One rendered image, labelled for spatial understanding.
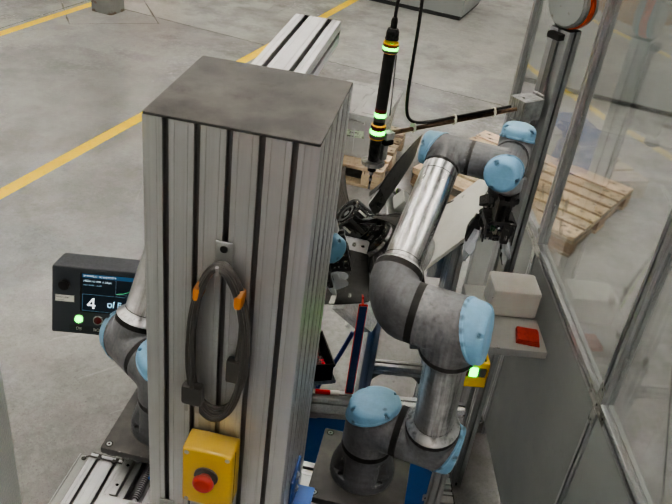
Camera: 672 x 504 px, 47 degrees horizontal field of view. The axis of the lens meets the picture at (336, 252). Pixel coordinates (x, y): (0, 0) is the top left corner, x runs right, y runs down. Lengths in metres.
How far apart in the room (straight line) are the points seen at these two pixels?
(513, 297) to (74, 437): 1.85
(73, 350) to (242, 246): 2.75
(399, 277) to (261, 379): 0.33
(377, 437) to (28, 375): 2.27
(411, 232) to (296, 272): 0.42
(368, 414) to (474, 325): 0.44
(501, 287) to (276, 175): 1.79
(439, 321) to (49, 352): 2.69
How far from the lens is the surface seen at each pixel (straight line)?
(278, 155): 1.05
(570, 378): 2.61
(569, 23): 2.65
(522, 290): 2.78
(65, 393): 3.63
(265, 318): 1.20
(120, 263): 2.18
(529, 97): 2.69
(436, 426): 1.66
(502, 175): 1.61
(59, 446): 3.41
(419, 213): 1.53
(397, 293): 1.41
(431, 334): 1.40
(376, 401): 1.76
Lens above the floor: 2.46
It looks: 33 degrees down
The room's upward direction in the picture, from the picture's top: 8 degrees clockwise
